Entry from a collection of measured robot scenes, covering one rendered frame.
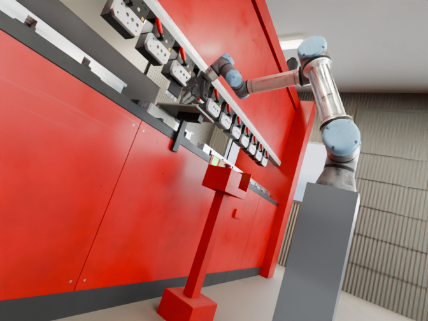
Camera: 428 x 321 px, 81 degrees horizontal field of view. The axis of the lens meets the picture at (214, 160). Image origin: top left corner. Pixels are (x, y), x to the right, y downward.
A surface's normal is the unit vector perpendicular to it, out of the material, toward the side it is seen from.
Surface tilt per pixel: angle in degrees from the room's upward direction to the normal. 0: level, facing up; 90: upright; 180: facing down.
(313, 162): 90
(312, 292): 90
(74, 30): 90
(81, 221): 90
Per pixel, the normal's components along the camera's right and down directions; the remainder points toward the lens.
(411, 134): -0.49, -0.32
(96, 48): 0.83, 0.17
